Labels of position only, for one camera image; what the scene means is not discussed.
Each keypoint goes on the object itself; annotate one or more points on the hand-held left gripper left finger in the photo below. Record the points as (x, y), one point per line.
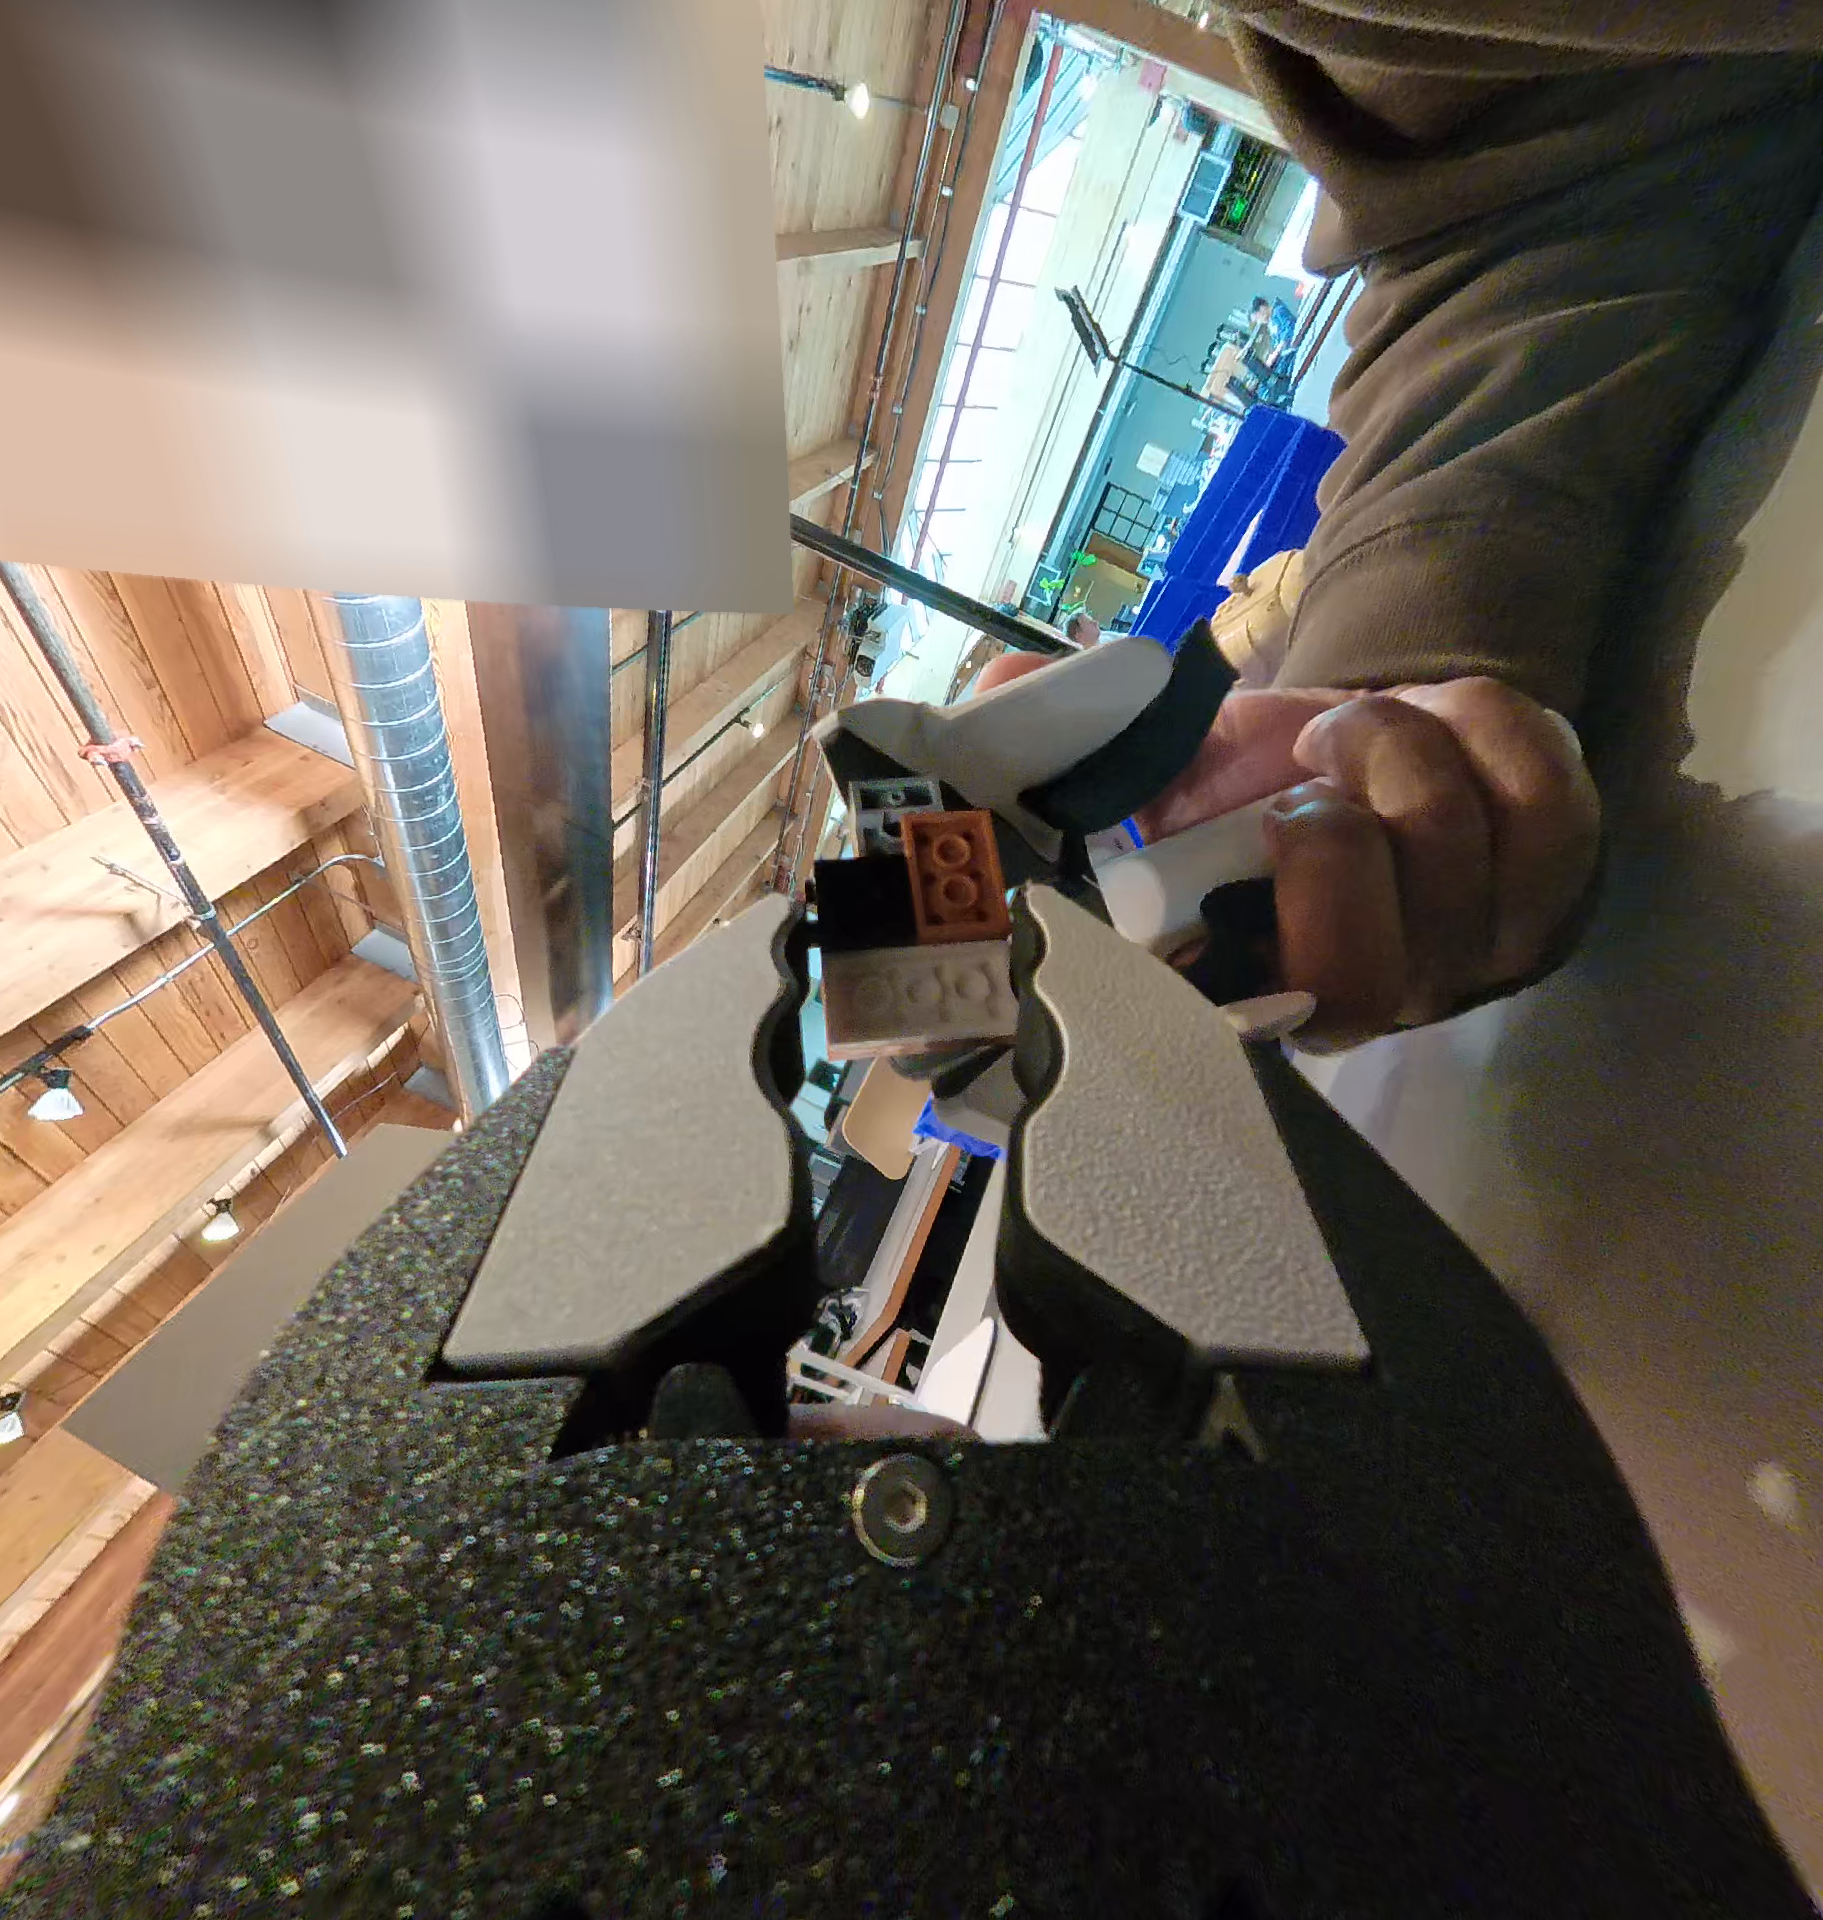
(643, 1170)

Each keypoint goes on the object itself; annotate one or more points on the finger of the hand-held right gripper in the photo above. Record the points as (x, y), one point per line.
(1003, 729)
(1045, 833)

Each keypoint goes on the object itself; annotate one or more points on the person's right forearm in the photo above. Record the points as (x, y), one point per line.
(1527, 494)

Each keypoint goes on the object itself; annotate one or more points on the silver ventilation duct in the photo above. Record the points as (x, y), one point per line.
(425, 841)

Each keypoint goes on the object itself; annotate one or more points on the large blue plastic bin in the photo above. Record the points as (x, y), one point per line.
(1243, 510)

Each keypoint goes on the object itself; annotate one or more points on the black pole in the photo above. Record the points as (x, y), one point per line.
(927, 583)

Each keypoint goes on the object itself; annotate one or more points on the person's right hand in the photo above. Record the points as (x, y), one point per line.
(1453, 854)

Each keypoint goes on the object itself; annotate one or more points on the steel column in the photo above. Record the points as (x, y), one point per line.
(565, 825)

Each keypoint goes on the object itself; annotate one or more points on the person's brown hoodie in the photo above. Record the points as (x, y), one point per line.
(1527, 105)

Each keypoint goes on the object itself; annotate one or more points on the brown brick assembly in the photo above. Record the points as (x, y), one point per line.
(943, 884)

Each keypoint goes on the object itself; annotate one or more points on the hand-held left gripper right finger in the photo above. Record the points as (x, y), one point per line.
(1183, 1185)

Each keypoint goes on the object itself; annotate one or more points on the dark ceiling pipe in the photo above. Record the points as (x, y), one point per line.
(177, 871)

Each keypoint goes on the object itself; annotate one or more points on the beige wooden chair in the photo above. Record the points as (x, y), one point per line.
(883, 1119)

